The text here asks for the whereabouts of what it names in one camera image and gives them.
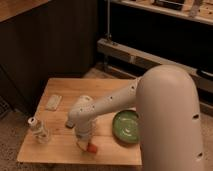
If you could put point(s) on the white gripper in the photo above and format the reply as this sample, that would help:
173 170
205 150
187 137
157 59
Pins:
84 133

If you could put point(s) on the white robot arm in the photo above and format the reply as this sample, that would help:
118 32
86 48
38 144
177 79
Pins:
167 102

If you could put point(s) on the green ceramic bowl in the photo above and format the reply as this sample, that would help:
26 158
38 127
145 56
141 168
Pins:
125 126

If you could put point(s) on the grey rectangular sponge block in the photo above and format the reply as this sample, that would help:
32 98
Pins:
69 125

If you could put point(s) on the wooden table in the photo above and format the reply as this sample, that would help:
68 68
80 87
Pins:
62 147

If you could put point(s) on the clear glass bottle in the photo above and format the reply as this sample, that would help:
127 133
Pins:
39 130

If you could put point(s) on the wooden background shelf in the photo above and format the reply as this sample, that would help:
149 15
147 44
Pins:
193 10

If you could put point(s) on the grey metal bench frame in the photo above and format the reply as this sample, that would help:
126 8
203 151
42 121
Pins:
145 60

